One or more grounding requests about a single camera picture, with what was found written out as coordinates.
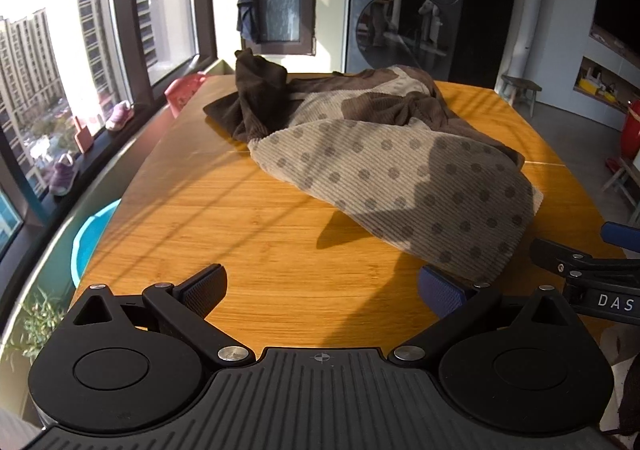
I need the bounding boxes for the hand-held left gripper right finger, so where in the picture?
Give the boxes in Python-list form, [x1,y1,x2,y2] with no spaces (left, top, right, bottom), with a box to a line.
[392,266,576,371]

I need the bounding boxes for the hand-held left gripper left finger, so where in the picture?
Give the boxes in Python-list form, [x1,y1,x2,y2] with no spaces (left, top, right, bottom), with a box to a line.
[65,264,256,371]

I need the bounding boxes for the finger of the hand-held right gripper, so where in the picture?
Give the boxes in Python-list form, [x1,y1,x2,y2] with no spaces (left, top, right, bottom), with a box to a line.
[530,237,640,282]
[600,221,640,244]

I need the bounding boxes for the brown polka-dot corduroy garment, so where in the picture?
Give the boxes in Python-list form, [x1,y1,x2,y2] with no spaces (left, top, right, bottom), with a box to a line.
[202,49,543,283]

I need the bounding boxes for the light wooden stand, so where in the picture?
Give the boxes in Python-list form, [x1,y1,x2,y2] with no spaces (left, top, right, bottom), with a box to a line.
[600,155,640,227]

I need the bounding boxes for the red vase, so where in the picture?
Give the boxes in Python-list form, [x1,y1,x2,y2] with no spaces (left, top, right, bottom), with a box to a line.
[620,100,640,159]

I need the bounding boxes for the person's dark knitted clothing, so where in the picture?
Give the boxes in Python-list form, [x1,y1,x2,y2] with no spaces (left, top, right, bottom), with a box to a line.
[614,370,640,437]

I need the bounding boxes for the blue plastic basin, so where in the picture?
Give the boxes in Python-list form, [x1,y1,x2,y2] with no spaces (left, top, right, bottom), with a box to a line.
[70,198,123,289]

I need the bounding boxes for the green potted plant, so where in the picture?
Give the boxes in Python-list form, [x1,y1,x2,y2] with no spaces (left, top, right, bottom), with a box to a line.
[9,287,68,373]

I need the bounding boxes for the small wooden stool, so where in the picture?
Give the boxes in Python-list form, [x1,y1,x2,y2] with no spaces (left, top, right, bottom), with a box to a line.
[500,74,543,110]

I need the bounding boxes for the purple shoe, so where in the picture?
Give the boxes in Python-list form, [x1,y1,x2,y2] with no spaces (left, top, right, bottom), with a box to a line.
[48,153,79,196]

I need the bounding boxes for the pink shoe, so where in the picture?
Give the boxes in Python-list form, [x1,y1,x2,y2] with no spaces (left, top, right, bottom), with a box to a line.
[104,100,135,132]

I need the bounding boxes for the large dark-framed window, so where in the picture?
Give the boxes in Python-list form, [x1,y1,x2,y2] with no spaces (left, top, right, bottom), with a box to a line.
[0,0,219,283]

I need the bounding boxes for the apartment buildings outside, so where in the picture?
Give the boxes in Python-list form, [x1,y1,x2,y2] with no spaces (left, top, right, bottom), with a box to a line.
[0,0,161,191]

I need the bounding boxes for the grey front-load washing machine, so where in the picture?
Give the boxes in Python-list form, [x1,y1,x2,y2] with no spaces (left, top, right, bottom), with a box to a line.
[345,0,468,81]

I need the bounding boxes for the dark blue hanging cloth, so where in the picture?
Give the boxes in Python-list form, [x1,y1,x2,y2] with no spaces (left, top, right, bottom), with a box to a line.
[236,0,262,44]

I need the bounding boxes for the wall niche shelf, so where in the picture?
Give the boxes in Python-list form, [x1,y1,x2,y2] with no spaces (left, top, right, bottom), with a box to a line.
[574,55,640,105]

